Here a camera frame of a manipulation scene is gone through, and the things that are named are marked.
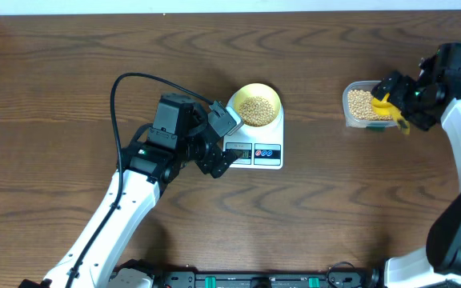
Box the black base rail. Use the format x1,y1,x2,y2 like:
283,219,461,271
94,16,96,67
152,269,383,288

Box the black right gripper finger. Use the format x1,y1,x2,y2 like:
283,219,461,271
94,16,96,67
371,70,416,105
401,104,437,131

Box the soybeans in yellow bowl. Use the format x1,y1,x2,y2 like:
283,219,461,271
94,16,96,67
238,97,275,127

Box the yellow measuring scoop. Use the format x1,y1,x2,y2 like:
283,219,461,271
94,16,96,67
371,93,410,135

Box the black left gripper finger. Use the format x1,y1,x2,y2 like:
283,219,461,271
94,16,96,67
209,150,243,178
200,111,231,144

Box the white digital kitchen scale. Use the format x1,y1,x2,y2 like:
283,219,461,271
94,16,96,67
224,94,284,170

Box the clear container of soybeans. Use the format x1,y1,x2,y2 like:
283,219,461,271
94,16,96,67
343,81,396,129

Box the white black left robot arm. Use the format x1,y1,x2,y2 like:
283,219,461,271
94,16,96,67
20,170,160,288

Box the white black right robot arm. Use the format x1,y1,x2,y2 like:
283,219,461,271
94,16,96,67
364,42,461,287

